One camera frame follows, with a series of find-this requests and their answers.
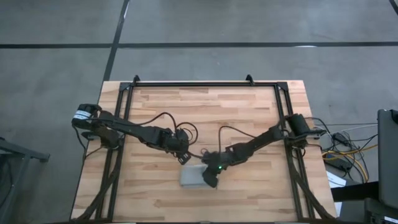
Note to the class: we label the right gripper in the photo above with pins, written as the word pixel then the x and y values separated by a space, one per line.
pixel 219 160

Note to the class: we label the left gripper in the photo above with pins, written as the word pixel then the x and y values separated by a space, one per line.
pixel 174 141

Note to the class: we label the light blue waffle towel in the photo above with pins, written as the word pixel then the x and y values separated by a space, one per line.
pixel 192 175

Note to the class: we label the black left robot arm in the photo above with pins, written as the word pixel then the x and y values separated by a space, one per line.
pixel 124 127

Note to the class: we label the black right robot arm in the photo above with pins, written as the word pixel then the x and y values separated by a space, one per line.
pixel 264 138

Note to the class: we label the white paper sheet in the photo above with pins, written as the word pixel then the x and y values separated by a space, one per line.
pixel 335 180

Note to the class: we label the black power brick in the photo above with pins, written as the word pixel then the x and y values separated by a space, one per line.
pixel 341 138
pixel 340 164

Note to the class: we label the black workbench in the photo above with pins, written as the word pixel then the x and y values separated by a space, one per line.
pixel 354 193

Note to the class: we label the grey metal stand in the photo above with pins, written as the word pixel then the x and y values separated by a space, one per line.
pixel 18 152

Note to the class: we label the grey monitor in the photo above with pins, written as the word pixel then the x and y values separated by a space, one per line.
pixel 388 155

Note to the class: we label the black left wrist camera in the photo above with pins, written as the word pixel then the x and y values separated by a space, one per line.
pixel 183 134

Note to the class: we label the black aluminium table frame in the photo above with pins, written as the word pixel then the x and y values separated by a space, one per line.
pixel 202 84

